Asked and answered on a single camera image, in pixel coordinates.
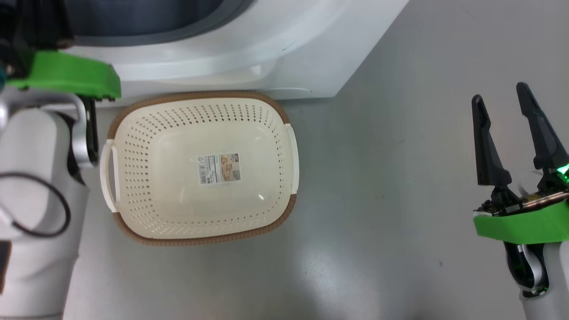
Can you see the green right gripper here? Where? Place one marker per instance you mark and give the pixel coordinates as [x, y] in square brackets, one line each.
[524, 222]

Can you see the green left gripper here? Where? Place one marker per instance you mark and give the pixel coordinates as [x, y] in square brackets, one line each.
[66, 75]

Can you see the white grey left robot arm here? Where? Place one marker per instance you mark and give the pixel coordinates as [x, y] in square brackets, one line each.
[35, 146]

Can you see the cream laundry basket brown rim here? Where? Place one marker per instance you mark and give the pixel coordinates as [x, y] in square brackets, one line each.
[186, 209]

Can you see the white washing machine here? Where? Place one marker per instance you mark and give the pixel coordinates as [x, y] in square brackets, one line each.
[289, 40]

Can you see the product label sticker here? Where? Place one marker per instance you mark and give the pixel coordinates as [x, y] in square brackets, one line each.
[219, 169]

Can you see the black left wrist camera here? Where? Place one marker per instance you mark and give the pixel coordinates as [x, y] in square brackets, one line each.
[42, 22]

